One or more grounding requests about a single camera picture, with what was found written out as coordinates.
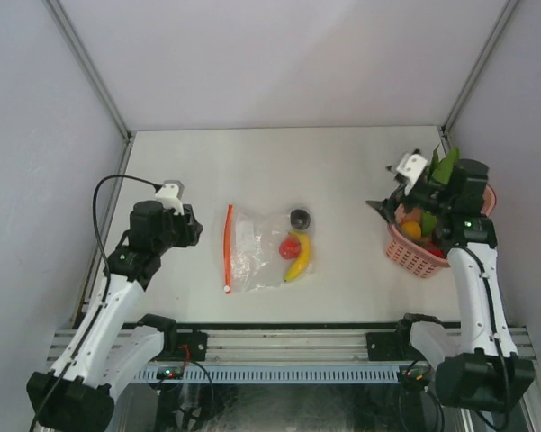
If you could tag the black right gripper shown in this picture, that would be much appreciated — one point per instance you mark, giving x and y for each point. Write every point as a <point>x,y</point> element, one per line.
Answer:
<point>386,207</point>

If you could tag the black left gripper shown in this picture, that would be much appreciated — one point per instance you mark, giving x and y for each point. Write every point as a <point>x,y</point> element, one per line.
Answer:
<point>191,229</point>

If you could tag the yellow fake lemon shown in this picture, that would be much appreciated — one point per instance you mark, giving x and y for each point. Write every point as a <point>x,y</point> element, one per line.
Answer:
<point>411,229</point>

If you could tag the green fake leafy vegetable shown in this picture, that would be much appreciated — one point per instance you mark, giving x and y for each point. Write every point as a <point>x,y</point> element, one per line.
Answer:
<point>440,170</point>

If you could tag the clear zip top bag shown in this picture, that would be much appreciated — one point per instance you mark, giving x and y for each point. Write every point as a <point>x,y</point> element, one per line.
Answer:
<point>250,249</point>

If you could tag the dark fake avocado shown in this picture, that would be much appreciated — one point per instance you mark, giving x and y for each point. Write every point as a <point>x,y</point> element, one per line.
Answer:
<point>300,219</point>

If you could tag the red fake tomato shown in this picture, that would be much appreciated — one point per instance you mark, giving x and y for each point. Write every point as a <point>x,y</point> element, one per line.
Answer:
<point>435,251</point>

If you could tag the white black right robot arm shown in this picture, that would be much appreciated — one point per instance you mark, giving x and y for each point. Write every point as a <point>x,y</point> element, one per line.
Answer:
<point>482,371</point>

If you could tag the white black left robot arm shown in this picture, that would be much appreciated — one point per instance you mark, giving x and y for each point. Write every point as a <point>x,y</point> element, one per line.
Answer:
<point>80,390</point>

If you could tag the yellow fake banana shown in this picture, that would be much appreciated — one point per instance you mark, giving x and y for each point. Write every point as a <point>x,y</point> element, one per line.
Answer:
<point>300,264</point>

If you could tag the pink plastic basket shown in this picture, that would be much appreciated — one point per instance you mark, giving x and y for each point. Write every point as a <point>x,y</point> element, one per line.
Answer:
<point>410,254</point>

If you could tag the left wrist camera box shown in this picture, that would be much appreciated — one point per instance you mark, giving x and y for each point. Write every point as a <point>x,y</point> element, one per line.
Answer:
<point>170,194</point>

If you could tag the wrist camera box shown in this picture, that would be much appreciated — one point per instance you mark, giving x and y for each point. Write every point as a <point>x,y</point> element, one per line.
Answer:
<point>170,194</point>
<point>410,169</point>

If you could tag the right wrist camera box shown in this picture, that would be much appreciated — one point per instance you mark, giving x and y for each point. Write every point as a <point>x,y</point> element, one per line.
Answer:
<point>410,169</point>

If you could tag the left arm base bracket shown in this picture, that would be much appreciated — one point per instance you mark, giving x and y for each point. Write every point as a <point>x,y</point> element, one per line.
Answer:
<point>180,339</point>

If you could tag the aluminium mounting rail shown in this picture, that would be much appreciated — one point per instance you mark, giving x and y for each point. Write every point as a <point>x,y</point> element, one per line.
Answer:
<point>336,346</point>

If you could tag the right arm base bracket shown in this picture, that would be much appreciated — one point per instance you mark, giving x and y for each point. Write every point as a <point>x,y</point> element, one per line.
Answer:
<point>394,345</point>

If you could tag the perforated cable tray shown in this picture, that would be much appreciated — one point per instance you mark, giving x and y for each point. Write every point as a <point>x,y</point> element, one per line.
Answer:
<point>272,374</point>

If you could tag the aluminium frame post left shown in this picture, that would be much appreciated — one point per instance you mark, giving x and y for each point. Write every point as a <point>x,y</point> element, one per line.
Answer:
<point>83,59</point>

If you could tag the aluminium frame post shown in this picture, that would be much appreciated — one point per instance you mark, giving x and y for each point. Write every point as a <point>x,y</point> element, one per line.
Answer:
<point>492,41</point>
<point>83,59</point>

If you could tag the aluminium frame post right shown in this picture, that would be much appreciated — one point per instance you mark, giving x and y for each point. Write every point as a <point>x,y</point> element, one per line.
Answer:
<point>492,41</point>

